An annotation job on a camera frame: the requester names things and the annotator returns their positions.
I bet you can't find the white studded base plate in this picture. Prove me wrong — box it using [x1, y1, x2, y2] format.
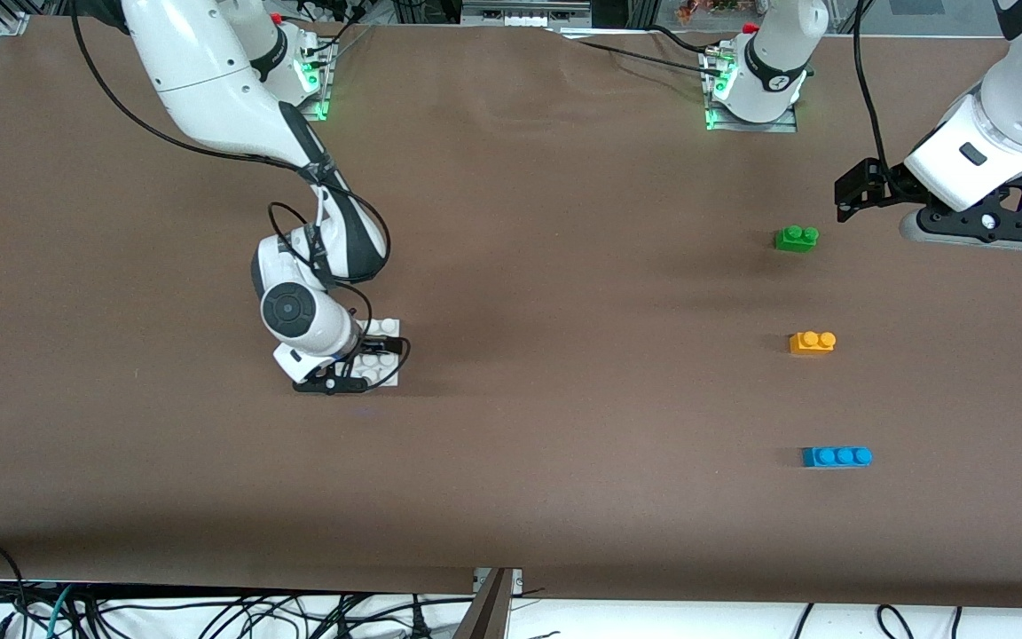
[338, 318, 404, 390]

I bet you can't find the blue three-stud block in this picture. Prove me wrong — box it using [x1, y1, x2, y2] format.
[802, 446, 874, 469]

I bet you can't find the brown table cover sheet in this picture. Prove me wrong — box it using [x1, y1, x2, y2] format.
[0, 16, 1022, 611]

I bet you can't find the orange and green object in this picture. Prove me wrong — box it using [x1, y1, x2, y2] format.
[675, 0, 747, 26]

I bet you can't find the white background device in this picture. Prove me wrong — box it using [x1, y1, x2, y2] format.
[460, 0, 594, 29]

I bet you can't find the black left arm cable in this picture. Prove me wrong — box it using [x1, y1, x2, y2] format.
[850, 0, 895, 183]

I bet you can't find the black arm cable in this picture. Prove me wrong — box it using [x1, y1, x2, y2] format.
[70, 0, 412, 393]
[850, 0, 895, 183]

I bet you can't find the short black base cable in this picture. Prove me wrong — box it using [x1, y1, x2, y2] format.
[649, 25, 729, 56]

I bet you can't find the metal table frame bracket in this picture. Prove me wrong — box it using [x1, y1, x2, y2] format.
[453, 568, 525, 639]

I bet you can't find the long black base cable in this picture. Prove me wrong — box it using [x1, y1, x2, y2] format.
[560, 34, 725, 74]

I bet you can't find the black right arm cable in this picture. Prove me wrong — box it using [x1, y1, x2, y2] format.
[70, 0, 412, 393]

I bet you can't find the teal floor cable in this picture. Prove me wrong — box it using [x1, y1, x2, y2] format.
[41, 584, 77, 639]

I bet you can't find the aluminium frame profile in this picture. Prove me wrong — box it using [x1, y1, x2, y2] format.
[0, 0, 68, 36]

